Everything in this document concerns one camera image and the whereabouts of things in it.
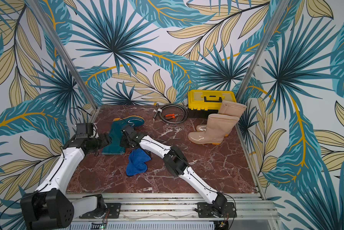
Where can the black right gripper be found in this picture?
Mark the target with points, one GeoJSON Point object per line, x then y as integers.
{"type": "Point", "coordinates": [126, 135]}

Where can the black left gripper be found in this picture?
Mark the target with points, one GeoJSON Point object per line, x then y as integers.
{"type": "Point", "coordinates": [105, 140]}

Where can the teal rubber boot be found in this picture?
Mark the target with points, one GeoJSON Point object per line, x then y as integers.
{"type": "Point", "coordinates": [116, 134]}

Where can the blue grey cloth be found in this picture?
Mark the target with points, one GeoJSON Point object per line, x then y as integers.
{"type": "Point", "coordinates": [137, 162]}

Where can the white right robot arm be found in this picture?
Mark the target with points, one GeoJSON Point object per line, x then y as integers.
{"type": "Point", "coordinates": [177, 165]}

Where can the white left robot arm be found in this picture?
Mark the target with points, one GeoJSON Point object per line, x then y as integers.
{"type": "Point", "coordinates": [48, 208]}

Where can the yellow black toolbox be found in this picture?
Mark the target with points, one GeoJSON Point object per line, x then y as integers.
{"type": "Point", "coordinates": [202, 103]}

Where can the red handled pliers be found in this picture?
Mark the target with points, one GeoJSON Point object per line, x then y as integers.
{"type": "Point", "coordinates": [171, 116]}

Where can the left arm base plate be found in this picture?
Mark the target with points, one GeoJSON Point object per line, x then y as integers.
{"type": "Point", "coordinates": [111, 211]}

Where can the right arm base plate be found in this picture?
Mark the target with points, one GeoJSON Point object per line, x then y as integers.
{"type": "Point", "coordinates": [206, 210]}

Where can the left aluminium frame post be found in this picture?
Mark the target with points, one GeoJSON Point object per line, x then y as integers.
{"type": "Point", "coordinates": [39, 13]}

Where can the aluminium frame post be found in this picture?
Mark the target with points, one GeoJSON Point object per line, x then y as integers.
{"type": "Point", "coordinates": [39, 13]}
{"type": "Point", "coordinates": [281, 7]}

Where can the aluminium front rail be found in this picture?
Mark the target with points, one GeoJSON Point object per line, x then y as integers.
{"type": "Point", "coordinates": [254, 212]}

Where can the right aluminium frame post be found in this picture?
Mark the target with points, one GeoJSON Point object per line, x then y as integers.
{"type": "Point", "coordinates": [281, 7]}

